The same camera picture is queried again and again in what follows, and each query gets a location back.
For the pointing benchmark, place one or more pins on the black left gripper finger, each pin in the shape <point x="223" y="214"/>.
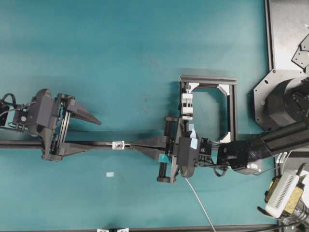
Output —
<point x="79" y="147"/>
<point x="79" y="112"/>

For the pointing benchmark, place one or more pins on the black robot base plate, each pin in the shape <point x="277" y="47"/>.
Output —
<point x="282" y="96"/>

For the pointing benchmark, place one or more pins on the black bottom edge rail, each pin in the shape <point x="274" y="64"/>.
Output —
<point x="226" y="228"/>

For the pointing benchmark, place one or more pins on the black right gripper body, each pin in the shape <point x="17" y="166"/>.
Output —
<point x="182" y="149"/>

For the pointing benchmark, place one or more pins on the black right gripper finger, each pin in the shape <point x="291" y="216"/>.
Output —
<point x="155" y="153"/>
<point x="154" y="141"/>

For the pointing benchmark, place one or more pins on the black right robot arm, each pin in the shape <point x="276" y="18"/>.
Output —
<point x="242" y="155"/>

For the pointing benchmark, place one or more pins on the black aluminium rail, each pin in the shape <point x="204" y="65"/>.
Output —
<point x="36" y="144"/>

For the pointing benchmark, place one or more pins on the white power adapter box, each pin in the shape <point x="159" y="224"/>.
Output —
<point x="280" y="192"/>

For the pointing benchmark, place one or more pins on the silver bracket with hole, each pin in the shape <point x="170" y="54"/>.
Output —
<point x="118" y="145"/>

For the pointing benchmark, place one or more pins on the white clamp block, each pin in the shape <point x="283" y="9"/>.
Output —
<point x="186" y="106"/>

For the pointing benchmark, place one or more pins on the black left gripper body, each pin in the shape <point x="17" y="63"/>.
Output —
<point x="48" y="119"/>

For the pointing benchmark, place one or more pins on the small blue tape piece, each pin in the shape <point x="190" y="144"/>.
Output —
<point x="110" y="174"/>

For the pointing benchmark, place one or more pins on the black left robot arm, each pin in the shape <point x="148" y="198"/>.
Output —
<point x="13" y="115"/>

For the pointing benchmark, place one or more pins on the black aluminium square frame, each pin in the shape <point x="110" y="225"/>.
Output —
<point x="227" y="86"/>

